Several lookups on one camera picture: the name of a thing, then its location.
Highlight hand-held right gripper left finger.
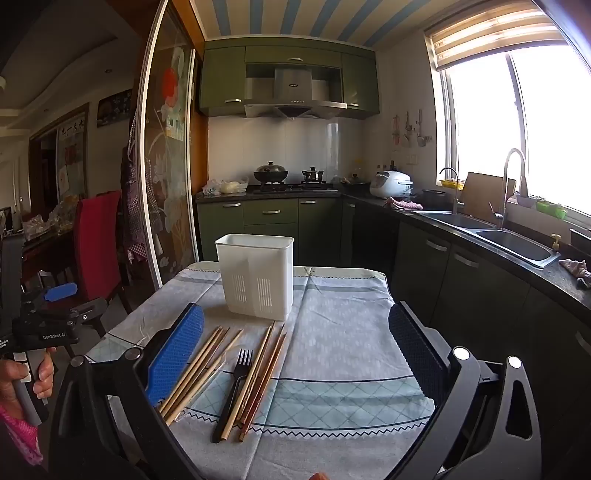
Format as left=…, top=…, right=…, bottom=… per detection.
left=48, top=302, right=206, bottom=480

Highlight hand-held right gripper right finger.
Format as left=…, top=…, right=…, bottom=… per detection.
left=388, top=300, right=543, bottom=480

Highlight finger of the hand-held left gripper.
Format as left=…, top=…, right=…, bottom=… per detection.
left=22, top=281, right=78, bottom=309
left=27, top=296, right=108, bottom=327

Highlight light bamboo chopstick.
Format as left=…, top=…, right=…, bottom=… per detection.
left=165, top=329, right=244, bottom=425
left=163, top=327, right=225, bottom=415
left=159, top=327, right=219, bottom=413
left=166, top=327, right=230, bottom=417

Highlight brown wooden chopstick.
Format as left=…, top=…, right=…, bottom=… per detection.
left=245, top=332, right=288, bottom=429
left=219, top=322, right=275, bottom=443
left=235, top=323, right=279, bottom=426
left=238, top=323, right=286, bottom=440

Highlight white plastic utensil holder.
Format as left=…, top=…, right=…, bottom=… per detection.
left=215, top=233, right=295, bottom=322

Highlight person's left forearm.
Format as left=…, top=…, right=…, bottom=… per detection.
left=0, top=404, right=43, bottom=469

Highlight hanging kitchen utensils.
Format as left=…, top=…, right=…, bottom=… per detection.
left=392, top=108, right=435, bottom=151

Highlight person's left hand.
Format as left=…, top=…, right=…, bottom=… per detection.
left=0, top=346, right=57, bottom=412

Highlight red upholstered wooden chair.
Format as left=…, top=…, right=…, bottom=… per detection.
left=36, top=190, right=130, bottom=358

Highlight cluttered dining table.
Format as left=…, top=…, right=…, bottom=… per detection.
left=0, top=194, right=79, bottom=278

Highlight pale printed tablecloth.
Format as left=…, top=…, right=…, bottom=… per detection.
left=85, top=261, right=437, bottom=480

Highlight checkered hanging apron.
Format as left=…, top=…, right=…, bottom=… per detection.
left=119, top=104, right=148, bottom=264

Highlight black kitchen countertop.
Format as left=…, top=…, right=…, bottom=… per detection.
left=195, top=182, right=591, bottom=317

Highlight steel double sink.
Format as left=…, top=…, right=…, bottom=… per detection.
left=413, top=209, right=561, bottom=270

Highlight pink checkered cloth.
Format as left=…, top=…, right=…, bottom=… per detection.
left=385, top=196, right=424, bottom=212

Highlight small steel faucet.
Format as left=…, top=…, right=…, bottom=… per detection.
left=438, top=167, right=461, bottom=214

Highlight white rice cooker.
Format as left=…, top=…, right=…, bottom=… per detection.
left=369, top=170, right=414, bottom=200

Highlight wooden cutting board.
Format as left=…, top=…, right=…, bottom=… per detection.
left=460, top=172, right=517, bottom=222

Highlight white plastic bag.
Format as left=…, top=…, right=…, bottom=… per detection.
left=202, top=176, right=250, bottom=195

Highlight floral glass sliding door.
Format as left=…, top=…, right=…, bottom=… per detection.
left=134, top=0, right=204, bottom=289

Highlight crumpled grey rag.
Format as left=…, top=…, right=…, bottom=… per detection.
left=558, top=258, right=591, bottom=291

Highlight dark framed picture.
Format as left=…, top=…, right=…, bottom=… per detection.
left=96, top=89, right=134, bottom=128

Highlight tall steel faucet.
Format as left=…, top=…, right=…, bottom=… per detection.
left=489, top=148, right=528, bottom=230

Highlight green plastic containers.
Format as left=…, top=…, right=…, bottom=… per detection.
left=534, top=198, right=568, bottom=221

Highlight black gas stove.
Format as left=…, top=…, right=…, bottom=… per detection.
left=247, top=181, right=340, bottom=193

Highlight black wok with lid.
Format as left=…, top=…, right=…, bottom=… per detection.
left=253, top=161, right=289, bottom=185

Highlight kitchen window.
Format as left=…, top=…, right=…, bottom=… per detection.
left=434, top=44, right=591, bottom=227

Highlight green upper kitchen cabinets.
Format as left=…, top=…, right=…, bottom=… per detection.
left=198, top=37, right=382, bottom=121

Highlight steel range hood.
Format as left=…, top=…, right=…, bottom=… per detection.
left=243, top=64, right=348, bottom=120

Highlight striped window blind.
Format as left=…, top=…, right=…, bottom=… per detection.
left=424, top=0, right=568, bottom=71

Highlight wall poster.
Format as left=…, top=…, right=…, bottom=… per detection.
left=55, top=111, right=89, bottom=197

